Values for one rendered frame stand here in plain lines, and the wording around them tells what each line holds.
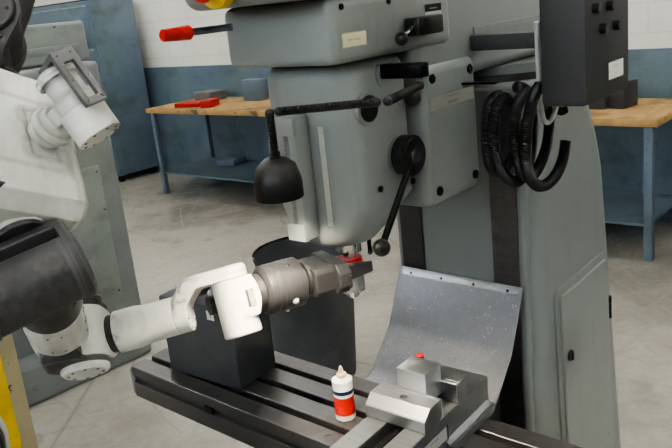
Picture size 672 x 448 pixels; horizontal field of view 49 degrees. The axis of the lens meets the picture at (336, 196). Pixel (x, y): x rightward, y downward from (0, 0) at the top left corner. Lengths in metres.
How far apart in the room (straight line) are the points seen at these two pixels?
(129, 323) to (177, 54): 7.25
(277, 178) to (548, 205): 0.74
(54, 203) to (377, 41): 0.54
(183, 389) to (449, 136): 0.81
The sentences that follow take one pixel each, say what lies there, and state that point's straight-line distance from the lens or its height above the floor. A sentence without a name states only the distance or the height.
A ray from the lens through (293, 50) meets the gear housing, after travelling 1.17.
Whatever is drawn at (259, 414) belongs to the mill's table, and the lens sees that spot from 1.56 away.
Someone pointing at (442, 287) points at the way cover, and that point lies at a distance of 1.72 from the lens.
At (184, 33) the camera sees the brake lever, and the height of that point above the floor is 1.70.
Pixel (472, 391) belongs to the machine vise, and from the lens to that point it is 1.44.
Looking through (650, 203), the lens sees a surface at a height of 0.37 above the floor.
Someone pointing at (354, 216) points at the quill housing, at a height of 1.38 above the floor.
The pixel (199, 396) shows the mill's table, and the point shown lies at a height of 0.93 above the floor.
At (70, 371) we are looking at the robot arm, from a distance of 1.28.
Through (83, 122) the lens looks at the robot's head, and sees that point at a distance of 1.07.
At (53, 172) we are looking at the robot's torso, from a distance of 1.12.
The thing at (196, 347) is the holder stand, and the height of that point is 1.02.
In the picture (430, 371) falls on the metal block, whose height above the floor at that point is 1.08.
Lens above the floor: 1.72
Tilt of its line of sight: 15 degrees down
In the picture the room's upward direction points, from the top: 6 degrees counter-clockwise
